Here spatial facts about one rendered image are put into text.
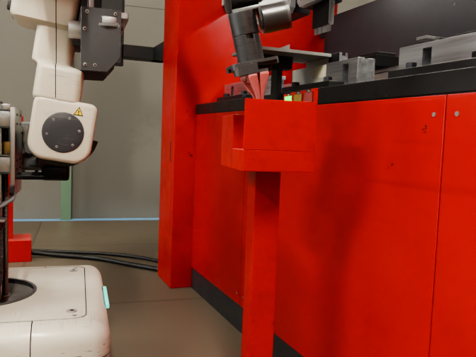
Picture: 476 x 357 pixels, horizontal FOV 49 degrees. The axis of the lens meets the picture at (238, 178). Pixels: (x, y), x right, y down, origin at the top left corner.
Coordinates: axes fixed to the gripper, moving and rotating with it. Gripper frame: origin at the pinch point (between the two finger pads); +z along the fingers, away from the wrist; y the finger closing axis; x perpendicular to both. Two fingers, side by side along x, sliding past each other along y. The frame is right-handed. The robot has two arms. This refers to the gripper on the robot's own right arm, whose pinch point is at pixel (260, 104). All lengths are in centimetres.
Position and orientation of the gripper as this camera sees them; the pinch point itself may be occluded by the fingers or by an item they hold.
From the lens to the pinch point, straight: 113.8
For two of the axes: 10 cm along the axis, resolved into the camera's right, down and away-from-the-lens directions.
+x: -2.5, -0.8, 9.6
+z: 2.1, 9.7, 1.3
